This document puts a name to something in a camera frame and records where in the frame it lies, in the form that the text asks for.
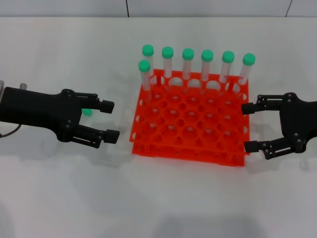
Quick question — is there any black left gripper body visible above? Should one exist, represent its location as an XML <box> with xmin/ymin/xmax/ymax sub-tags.
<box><xmin>0</xmin><ymin>86</ymin><xmax>83</xmax><ymax>143</ymax></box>

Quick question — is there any orange test tube rack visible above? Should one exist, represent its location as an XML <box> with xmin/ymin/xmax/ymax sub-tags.
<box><xmin>129</xmin><ymin>69</ymin><xmax>251</xmax><ymax>167</ymax></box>

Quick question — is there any clear green-capped test tube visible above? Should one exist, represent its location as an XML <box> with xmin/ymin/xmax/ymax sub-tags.
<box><xmin>200</xmin><ymin>49</ymin><xmax>214</xmax><ymax>95</ymax></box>
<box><xmin>142</xmin><ymin>44</ymin><xmax>159</xmax><ymax>86</ymax></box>
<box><xmin>182</xmin><ymin>48</ymin><xmax>195</xmax><ymax>94</ymax></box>
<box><xmin>161</xmin><ymin>46</ymin><xmax>174</xmax><ymax>91</ymax></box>
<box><xmin>234</xmin><ymin>53</ymin><xmax>256</xmax><ymax>96</ymax></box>
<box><xmin>138</xmin><ymin>59</ymin><xmax>153</xmax><ymax>102</ymax></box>
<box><xmin>81</xmin><ymin>108</ymin><xmax>94</xmax><ymax>124</ymax></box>
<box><xmin>219</xmin><ymin>51</ymin><xmax>235</xmax><ymax>96</ymax></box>

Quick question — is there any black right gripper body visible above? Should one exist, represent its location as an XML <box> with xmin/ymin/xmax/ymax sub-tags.
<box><xmin>279</xmin><ymin>92</ymin><xmax>317</xmax><ymax>153</ymax></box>

